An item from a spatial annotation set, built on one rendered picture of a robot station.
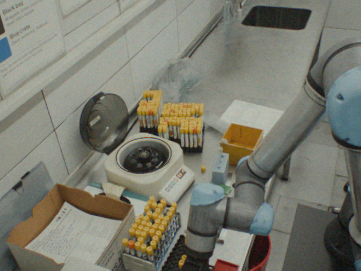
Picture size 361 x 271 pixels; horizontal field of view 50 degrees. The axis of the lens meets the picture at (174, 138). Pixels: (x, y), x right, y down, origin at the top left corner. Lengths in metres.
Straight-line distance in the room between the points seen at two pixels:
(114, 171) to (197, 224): 0.51
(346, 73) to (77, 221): 0.91
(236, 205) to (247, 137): 0.67
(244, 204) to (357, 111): 0.37
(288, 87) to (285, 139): 1.10
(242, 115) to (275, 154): 0.82
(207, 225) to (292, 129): 0.29
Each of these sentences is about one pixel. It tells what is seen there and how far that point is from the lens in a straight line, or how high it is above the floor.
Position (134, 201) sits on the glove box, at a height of 0.94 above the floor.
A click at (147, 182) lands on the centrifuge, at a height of 0.99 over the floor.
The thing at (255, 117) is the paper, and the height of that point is 0.89.
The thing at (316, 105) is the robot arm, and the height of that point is 1.42.
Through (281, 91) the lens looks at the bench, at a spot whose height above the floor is 0.87.
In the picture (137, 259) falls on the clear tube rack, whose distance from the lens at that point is 1.15.
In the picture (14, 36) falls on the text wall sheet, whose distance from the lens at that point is 1.16.
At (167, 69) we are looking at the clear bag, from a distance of 1.80.
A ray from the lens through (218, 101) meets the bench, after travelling 1.85.
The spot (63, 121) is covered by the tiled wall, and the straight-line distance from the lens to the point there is 1.38.
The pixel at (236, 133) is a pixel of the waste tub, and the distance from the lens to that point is 1.56.
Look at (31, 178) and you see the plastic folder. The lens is 1.29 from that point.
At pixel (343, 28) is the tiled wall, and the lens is 3.39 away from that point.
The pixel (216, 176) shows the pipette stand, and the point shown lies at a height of 0.95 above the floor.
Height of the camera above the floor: 1.87
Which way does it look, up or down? 38 degrees down
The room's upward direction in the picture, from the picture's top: 5 degrees counter-clockwise
